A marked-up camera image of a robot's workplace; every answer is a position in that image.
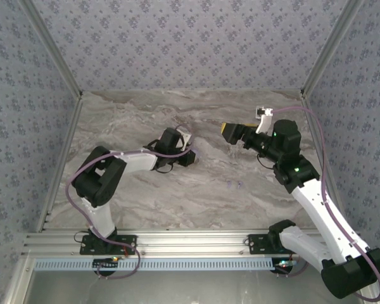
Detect small circuit board with LED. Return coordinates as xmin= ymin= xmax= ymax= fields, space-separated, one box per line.
xmin=274 ymin=258 xmax=298 ymax=269
xmin=92 ymin=256 xmax=120 ymax=267

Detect aluminium side rail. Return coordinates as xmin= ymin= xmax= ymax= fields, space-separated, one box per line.
xmin=301 ymin=94 xmax=350 ymax=231
xmin=36 ymin=94 xmax=85 ymax=234

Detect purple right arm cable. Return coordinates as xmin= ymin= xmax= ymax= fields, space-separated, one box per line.
xmin=270 ymin=106 xmax=380 ymax=301

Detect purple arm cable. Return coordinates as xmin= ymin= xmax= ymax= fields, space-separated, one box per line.
xmin=270 ymin=106 xmax=380 ymax=301
xmin=65 ymin=123 xmax=199 ymax=281

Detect aluminium table edge rail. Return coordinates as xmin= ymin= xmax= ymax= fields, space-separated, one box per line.
xmin=80 ymin=88 xmax=305 ymax=94

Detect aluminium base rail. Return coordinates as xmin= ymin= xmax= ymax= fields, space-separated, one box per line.
xmin=22 ymin=230 xmax=367 ymax=258

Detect aluminium corner post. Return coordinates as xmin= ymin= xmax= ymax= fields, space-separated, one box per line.
xmin=299 ymin=0 xmax=367 ymax=99
xmin=18 ymin=0 xmax=84 ymax=101

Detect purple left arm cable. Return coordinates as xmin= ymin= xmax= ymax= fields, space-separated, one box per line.
xmin=65 ymin=123 xmax=199 ymax=281

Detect white slotted cable duct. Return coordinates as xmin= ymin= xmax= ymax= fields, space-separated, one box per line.
xmin=34 ymin=258 xmax=294 ymax=272

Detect aluminium lower frame post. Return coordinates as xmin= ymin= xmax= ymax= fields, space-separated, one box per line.
xmin=3 ymin=256 xmax=35 ymax=304

